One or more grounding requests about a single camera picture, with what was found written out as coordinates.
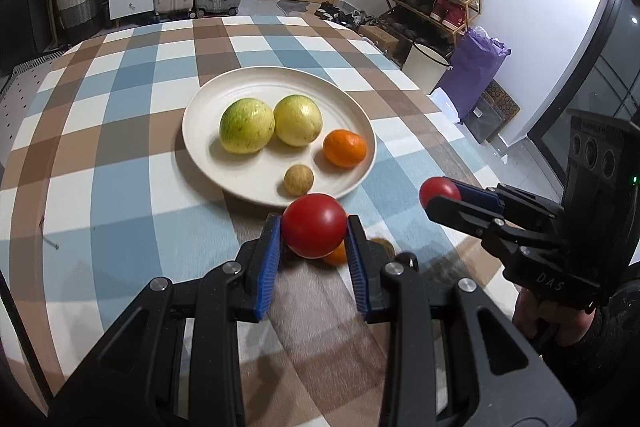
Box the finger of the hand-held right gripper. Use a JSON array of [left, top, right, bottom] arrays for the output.
[[447, 179, 568, 233], [424, 194, 566, 268]]

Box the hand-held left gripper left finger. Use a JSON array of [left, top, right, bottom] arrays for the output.
[[47, 214, 286, 427]]

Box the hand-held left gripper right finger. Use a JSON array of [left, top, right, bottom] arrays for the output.
[[345, 214, 581, 427]]

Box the orange mandarin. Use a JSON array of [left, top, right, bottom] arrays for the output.
[[322, 129, 368, 169], [322, 241, 350, 266]]

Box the brown longan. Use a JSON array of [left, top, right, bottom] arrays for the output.
[[283, 164, 315, 196], [369, 236, 396, 258]]

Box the red tomato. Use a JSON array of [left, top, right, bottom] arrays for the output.
[[419, 177, 462, 210], [281, 193, 349, 259]]

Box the yellow-green guava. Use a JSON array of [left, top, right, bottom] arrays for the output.
[[273, 94, 323, 146], [219, 98, 276, 155]]

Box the cream round plate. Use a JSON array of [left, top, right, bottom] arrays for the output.
[[181, 66, 377, 206]]

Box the person's right forearm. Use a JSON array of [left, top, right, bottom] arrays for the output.
[[540, 277, 640, 413]]

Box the person's right hand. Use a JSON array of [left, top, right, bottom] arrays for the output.
[[512, 287, 598, 348]]

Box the brown patterned doormat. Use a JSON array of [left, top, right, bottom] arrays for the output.
[[482, 79, 521, 115]]

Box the purple bag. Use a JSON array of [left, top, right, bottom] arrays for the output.
[[434, 27, 512, 120]]

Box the cream waste bin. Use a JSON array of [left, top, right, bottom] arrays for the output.
[[401, 41, 453, 94]]

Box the black framed glass door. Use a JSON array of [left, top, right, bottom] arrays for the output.
[[530, 0, 640, 188]]

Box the brown cardboard box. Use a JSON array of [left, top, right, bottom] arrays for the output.
[[360, 24, 401, 55]]

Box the checked tablecloth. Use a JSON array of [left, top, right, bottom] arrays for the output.
[[0, 14, 531, 427]]

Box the scattered sneakers pile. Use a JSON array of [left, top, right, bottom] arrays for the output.
[[314, 2, 381, 32]]

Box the grey floor mat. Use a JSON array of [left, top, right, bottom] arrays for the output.
[[276, 0, 316, 16]]

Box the patterned floor rug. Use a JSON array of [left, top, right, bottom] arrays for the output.
[[0, 49, 68, 142]]

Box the wicker basket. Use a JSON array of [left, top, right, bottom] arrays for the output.
[[54, 0, 101, 30]]

